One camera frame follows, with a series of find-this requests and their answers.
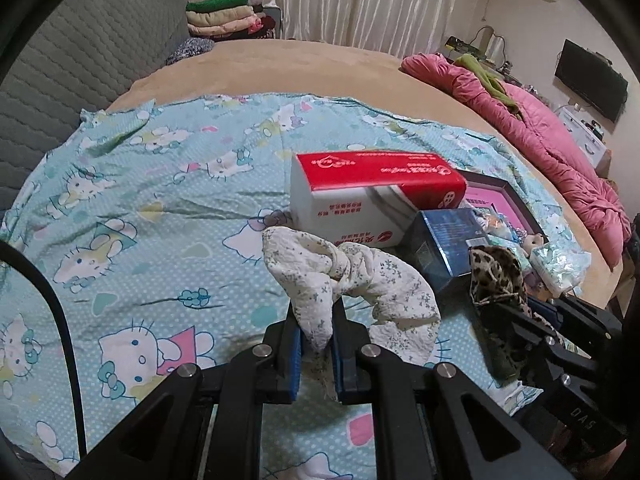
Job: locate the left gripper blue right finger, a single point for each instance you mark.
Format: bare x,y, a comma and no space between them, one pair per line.
344,346

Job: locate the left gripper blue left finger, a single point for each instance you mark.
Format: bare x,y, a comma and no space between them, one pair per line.
290,354

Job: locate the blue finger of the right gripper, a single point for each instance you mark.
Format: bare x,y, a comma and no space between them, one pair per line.
545,313

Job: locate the green floral tissue pack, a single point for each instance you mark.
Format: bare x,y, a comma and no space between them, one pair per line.
515,249
561,269

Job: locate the leopard print scrunchie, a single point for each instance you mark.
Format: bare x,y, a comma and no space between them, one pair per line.
497,288

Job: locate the beige plush bear pink ribbon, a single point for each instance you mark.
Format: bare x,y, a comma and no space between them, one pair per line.
531,242

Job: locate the white floral scrunchie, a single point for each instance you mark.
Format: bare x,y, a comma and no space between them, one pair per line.
315,273

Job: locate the white blue snack packet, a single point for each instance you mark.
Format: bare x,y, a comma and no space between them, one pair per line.
495,224

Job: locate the pink blue book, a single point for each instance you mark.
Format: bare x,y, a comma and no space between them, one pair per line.
500,199

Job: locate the dark blue small box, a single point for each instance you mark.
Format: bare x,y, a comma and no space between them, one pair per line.
437,244

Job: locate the dark shallow box tray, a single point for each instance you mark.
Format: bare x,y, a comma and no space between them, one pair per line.
481,180

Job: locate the pink quilt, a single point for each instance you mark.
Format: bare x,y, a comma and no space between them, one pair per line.
543,139

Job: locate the white drawer cabinet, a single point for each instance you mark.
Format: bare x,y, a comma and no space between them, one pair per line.
588,134

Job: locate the red white tissue box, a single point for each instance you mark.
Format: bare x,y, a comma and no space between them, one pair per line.
369,197

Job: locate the hello kitty blue cloth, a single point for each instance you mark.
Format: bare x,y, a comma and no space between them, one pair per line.
148,225

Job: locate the green garment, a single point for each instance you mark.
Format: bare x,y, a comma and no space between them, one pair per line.
489,82

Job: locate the black television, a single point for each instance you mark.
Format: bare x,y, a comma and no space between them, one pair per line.
592,78

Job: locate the dark floral pillow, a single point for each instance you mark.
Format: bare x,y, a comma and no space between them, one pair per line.
191,47

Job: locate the white curtain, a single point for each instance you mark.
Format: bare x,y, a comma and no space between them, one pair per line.
396,27

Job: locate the stack of folded clothes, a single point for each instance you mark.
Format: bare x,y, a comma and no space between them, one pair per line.
222,20

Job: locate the grey quilted headboard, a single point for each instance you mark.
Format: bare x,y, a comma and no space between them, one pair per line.
84,56

